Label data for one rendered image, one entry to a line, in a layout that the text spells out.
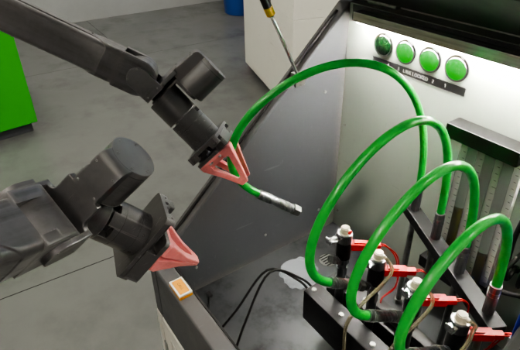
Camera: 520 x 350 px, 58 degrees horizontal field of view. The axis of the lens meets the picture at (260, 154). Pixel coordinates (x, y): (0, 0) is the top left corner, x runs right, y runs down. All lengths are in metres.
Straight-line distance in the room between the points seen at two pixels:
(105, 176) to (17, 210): 0.09
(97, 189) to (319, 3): 3.14
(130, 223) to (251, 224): 0.62
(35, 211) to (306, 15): 3.15
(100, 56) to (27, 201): 0.33
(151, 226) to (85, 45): 0.32
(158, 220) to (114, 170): 0.12
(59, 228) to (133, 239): 0.11
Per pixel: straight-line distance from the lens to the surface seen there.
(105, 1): 7.24
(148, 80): 0.77
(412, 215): 1.01
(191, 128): 0.79
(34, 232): 0.50
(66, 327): 2.37
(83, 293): 2.49
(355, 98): 1.16
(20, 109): 3.99
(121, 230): 0.59
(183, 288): 1.03
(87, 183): 0.53
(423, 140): 0.93
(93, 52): 0.79
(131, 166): 0.53
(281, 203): 0.88
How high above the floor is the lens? 1.70
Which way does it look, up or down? 31 degrees down
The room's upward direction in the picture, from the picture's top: 1 degrees counter-clockwise
